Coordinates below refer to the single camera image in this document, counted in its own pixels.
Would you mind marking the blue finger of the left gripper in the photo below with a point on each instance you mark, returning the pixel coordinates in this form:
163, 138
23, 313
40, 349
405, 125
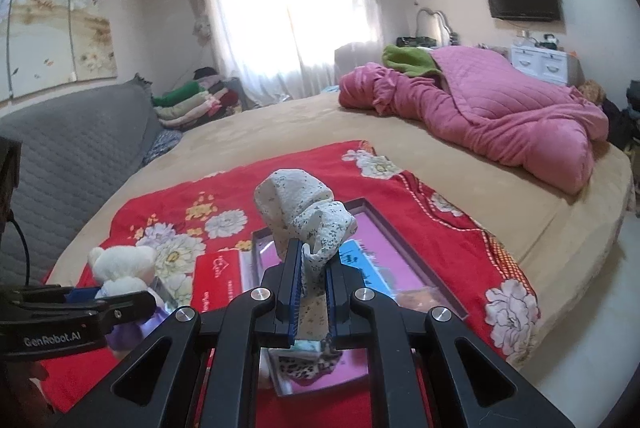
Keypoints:
128, 308
82, 294

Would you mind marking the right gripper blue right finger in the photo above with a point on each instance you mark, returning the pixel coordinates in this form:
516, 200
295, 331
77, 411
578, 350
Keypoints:
428, 369

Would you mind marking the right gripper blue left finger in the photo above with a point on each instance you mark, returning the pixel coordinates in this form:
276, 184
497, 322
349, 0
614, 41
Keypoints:
199, 369

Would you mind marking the white bear purple bow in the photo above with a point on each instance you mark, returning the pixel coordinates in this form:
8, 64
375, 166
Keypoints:
121, 270

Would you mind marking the leopard print scrunchie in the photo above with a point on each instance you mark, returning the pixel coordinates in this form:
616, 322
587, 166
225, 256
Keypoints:
308, 368

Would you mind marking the red tissue pack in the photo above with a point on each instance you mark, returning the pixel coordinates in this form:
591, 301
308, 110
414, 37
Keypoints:
219, 277

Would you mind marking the white floral scrunchie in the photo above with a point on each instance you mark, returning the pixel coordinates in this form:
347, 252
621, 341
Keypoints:
297, 206

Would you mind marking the mint green tissue packet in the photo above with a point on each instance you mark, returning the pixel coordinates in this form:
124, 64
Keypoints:
307, 346

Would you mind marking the bagged beige sponge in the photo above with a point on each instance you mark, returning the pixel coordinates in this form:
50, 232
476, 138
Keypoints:
422, 299

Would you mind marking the dark shallow box tray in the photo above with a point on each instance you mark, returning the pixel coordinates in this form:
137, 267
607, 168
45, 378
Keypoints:
388, 264

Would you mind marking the pink and blue book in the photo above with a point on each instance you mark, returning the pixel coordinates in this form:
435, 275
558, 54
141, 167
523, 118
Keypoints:
387, 265

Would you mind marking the red floral blanket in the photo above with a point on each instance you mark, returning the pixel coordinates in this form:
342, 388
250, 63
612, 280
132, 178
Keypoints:
259, 256

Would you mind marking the grey quilted headboard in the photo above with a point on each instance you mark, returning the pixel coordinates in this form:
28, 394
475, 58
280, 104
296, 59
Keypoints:
77, 151

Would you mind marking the beige bed sheet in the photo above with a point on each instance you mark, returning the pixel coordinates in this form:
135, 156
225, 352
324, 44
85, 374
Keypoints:
560, 244

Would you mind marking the stack of folded blankets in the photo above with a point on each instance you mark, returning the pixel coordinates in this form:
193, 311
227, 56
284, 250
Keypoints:
207, 97

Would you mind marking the pink quilted duvet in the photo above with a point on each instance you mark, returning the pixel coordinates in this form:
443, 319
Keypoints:
484, 104

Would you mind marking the green cloth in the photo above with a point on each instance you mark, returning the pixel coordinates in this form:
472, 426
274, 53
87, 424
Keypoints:
413, 62

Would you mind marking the white window curtain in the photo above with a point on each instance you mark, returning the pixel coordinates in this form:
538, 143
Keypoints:
285, 49

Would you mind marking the dark clothes on chair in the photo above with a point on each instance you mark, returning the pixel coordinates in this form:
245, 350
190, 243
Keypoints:
623, 125

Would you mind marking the white drawer cabinet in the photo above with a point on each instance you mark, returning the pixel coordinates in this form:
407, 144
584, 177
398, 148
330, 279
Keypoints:
543, 64

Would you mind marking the wall painting panels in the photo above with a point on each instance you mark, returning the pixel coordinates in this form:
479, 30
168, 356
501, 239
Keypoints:
48, 43

